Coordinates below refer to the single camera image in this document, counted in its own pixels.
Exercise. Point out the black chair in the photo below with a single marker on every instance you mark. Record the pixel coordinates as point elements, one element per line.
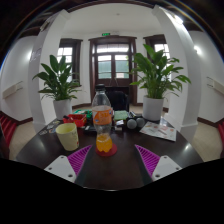
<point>120,101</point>

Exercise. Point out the potted plant, white pot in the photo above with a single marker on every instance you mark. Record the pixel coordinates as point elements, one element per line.
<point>62,108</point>
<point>152,108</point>

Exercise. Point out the dark-framed window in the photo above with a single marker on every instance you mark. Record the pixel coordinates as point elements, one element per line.
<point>161,48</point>
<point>66,51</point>

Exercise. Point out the small black device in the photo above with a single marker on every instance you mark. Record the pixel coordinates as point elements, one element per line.
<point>89,129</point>

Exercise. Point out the green patterned box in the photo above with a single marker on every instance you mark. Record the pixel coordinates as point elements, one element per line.
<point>81,112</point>

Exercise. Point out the orange drink bottle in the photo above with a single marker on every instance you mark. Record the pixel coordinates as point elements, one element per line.
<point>102,116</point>

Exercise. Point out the dark wooden double door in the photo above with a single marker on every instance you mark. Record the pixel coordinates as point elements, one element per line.
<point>113,66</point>

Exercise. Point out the yellow cup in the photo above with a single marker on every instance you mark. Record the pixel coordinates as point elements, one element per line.
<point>68,136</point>

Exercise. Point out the printed paper leaflet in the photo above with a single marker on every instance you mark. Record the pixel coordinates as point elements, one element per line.
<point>158,131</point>

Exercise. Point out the wall lamp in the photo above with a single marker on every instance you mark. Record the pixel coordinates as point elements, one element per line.
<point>197,49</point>

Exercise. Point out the grey-headed microphone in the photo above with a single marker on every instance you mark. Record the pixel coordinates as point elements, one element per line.
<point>131,123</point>
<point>140,122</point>

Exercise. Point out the green cloth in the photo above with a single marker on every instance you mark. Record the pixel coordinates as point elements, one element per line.
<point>121,115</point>

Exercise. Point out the red box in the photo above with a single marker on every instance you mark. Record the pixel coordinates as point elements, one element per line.
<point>76,120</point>

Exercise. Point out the red carpeted staircase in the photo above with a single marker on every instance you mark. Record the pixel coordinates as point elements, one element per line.
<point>7,130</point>
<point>221,131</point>

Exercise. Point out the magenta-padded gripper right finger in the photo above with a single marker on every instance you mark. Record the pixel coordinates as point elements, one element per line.
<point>165,166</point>

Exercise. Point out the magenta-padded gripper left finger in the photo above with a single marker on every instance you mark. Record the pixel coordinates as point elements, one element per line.
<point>60,166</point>

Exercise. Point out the green exit sign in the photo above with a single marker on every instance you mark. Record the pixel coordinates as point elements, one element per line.
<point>106,34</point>

